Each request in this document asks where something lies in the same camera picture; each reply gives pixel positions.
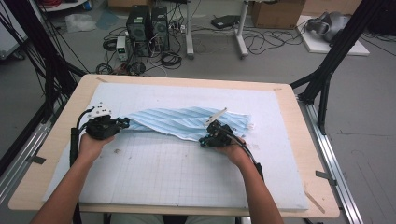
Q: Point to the dark metal bracket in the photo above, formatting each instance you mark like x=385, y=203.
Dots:
x=325, y=176
x=36, y=159

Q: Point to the brown cardboard box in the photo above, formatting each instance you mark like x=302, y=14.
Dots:
x=277, y=14

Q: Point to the white desk leg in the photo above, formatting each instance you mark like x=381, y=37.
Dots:
x=189, y=31
x=241, y=34

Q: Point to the thin wooden stick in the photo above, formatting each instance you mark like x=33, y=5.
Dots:
x=315, y=201

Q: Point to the slim black computer tower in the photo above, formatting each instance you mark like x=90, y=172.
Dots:
x=160, y=28

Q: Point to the white floor board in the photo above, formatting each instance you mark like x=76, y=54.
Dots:
x=314, y=43

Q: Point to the aluminium rail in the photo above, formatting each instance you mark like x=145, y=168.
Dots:
x=18, y=158
x=330, y=161

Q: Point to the black metal frame strut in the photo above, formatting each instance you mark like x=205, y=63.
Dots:
x=46, y=62
x=342, y=40

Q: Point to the person's right hand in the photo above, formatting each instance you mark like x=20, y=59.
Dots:
x=238, y=154

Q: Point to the grey helmet-shaped device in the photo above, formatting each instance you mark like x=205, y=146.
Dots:
x=333, y=25

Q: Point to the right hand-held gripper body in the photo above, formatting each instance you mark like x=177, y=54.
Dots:
x=224, y=137

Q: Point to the flat black device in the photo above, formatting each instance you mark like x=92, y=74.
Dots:
x=225, y=21

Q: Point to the blue striped towel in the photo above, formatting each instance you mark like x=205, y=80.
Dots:
x=174, y=123

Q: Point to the person's left hand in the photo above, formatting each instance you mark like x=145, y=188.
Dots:
x=90, y=149

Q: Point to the white cabinet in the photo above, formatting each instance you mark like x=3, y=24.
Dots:
x=11, y=37

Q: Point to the white grid mat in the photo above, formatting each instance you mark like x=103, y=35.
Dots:
x=186, y=174

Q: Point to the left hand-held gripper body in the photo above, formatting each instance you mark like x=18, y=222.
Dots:
x=101, y=127

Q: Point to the white power supply box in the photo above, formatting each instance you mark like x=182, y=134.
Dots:
x=121, y=48

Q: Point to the large black computer tower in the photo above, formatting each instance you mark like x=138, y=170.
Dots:
x=138, y=28

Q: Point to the clear plastic bag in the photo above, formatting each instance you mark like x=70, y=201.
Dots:
x=80, y=22

